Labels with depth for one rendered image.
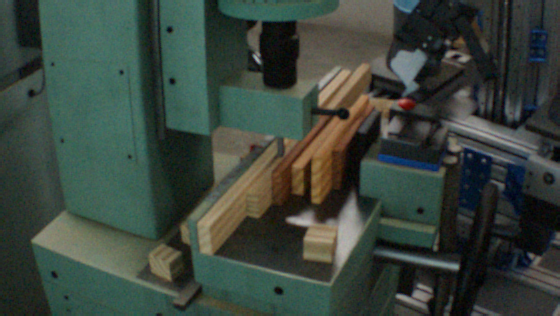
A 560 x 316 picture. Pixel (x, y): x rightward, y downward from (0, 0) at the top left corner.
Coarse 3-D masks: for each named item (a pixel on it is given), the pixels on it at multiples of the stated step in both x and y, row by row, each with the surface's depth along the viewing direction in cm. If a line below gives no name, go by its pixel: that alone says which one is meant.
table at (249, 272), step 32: (352, 192) 112; (256, 224) 105; (288, 224) 105; (352, 224) 105; (384, 224) 110; (416, 224) 109; (224, 256) 98; (256, 256) 98; (288, 256) 98; (352, 256) 99; (224, 288) 100; (256, 288) 98; (288, 288) 95; (320, 288) 93
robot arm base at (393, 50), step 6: (396, 36) 175; (396, 42) 176; (402, 42) 174; (390, 48) 180; (396, 48) 176; (402, 48) 175; (408, 48) 174; (390, 54) 180; (396, 54) 176; (390, 60) 179; (390, 66) 179; (438, 66) 177; (432, 72) 176; (438, 72) 178
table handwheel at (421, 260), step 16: (496, 192) 103; (480, 208) 98; (496, 208) 114; (480, 224) 96; (480, 240) 95; (384, 256) 111; (400, 256) 110; (416, 256) 109; (432, 256) 109; (448, 256) 108; (464, 256) 95; (480, 256) 95; (432, 272) 109; (448, 272) 108; (464, 272) 94; (480, 272) 104; (464, 288) 94; (464, 304) 94
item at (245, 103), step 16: (224, 80) 109; (240, 80) 109; (256, 80) 109; (304, 80) 108; (224, 96) 108; (240, 96) 107; (256, 96) 105; (272, 96) 104; (288, 96) 103; (304, 96) 103; (224, 112) 109; (240, 112) 108; (256, 112) 107; (272, 112) 106; (288, 112) 104; (304, 112) 104; (240, 128) 109; (256, 128) 108; (272, 128) 107; (288, 128) 106; (304, 128) 106
